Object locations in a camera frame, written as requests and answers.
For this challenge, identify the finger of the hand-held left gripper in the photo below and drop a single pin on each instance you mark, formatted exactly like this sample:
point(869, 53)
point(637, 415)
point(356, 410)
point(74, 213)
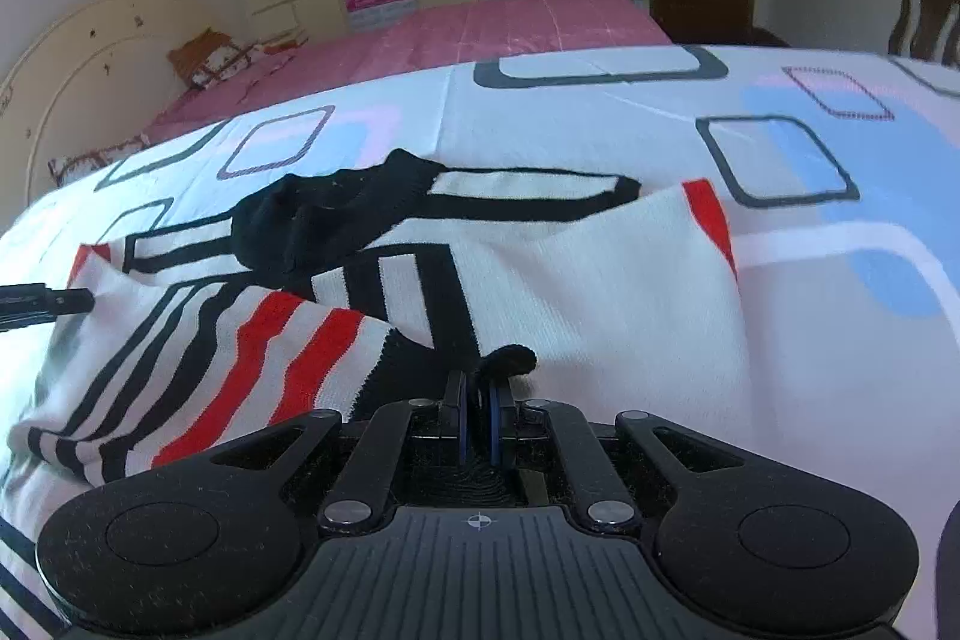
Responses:
point(67, 302)

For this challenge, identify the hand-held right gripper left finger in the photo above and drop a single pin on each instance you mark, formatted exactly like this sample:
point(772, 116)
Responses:
point(465, 419)

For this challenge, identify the cream rounded headboard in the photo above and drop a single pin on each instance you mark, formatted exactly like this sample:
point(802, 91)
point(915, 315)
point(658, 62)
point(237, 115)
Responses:
point(90, 55)

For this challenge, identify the striped knit sweater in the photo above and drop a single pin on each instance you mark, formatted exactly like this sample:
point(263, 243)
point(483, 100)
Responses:
point(600, 280)

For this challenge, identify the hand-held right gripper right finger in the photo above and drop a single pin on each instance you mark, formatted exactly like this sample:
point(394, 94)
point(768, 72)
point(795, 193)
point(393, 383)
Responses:
point(495, 421)

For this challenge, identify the orange patterned pillow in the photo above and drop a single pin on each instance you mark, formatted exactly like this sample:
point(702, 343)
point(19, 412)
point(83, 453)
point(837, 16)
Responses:
point(210, 59)

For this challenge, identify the patterned white bed quilt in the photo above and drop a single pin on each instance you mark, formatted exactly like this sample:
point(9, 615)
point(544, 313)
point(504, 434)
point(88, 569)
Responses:
point(825, 310)

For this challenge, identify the white red patterned pillow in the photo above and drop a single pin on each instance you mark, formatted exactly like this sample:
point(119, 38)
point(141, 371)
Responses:
point(90, 160)

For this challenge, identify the wooden chair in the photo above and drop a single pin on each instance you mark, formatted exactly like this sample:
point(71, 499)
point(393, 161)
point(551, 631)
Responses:
point(930, 18)

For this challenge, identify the pink bed sheet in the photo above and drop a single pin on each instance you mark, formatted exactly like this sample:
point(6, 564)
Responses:
point(487, 29)

